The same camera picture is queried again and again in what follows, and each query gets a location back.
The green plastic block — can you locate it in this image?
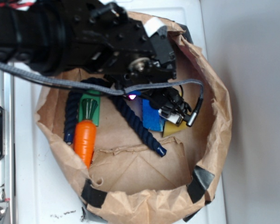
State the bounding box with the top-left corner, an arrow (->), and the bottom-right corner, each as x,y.
78,90 -> 100,126

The blue sponge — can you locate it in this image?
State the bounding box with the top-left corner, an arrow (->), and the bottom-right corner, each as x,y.
142,99 -> 165,132

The dark blue rope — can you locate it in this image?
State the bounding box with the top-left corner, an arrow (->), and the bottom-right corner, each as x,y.
63,77 -> 167,157

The yellow sponge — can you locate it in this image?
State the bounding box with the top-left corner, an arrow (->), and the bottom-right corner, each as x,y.
162,121 -> 188,138

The aluminium frame rail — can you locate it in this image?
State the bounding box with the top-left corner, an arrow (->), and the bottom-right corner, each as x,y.
0,70 -> 16,224

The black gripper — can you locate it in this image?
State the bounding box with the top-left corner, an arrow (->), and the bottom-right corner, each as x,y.
67,1 -> 192,114

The grey braided cable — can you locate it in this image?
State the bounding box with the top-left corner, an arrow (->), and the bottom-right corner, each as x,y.
0,61 -> 204,117

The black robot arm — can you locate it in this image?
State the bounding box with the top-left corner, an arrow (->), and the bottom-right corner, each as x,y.
0,0 -> 191,116

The brown paper bag basin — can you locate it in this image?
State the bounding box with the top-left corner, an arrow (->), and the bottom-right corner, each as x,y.
35,19 -> 232,224

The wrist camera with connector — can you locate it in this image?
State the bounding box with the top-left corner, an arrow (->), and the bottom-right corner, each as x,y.
158,105 -> 201,127

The orange toy carrot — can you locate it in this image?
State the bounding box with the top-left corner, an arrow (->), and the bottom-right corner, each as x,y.
74,98 -> 98,168

